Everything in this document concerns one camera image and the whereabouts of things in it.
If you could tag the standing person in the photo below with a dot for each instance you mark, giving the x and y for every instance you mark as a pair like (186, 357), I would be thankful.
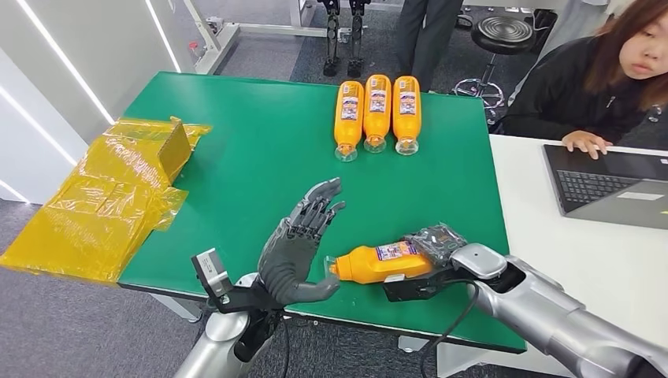
(425, 39)

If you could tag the black round stool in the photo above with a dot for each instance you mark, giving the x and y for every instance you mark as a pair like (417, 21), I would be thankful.
(503, 34)

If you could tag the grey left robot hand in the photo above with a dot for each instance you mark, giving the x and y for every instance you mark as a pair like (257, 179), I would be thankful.
(287, 255)

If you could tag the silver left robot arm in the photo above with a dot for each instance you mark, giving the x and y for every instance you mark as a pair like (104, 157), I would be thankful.
(219, 339)

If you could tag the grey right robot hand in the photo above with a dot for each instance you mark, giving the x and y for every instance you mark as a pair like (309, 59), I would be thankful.
(438, 242)

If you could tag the person's hand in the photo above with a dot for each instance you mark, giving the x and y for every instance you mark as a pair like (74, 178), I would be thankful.
(587, 142)

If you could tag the black robot leg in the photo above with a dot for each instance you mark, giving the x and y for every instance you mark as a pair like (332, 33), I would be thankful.
(356, 39)
(331, 39)

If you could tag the green table mat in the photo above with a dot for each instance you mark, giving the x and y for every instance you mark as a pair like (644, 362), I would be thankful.
(250, 156)

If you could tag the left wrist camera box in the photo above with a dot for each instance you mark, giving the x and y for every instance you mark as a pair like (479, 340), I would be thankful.
(211, 271)

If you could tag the orange bottle with clear cap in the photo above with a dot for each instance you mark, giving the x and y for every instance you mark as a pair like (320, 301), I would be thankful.
(377, 117)
(375, 263)
(406, 117)
(348, 122)

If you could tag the white metal frame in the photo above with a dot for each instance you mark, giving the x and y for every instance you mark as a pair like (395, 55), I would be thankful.
(219, 44)

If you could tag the dark grey laptop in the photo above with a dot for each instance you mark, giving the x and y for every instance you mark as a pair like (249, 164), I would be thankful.
(600, 182)

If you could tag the yellow plastic wrapped cartons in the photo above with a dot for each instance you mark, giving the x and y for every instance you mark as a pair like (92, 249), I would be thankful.
(104, 208)

